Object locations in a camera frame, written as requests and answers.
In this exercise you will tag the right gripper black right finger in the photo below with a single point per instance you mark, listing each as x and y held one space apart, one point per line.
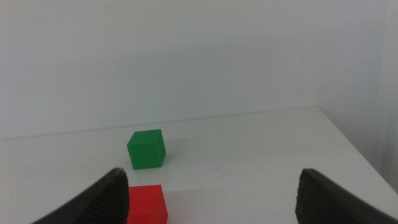
323 202

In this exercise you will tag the green cube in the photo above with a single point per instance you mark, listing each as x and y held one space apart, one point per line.
145 151

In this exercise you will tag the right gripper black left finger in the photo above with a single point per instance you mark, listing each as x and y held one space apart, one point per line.
99 202

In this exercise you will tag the red cube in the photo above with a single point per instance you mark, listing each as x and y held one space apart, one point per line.
146 203

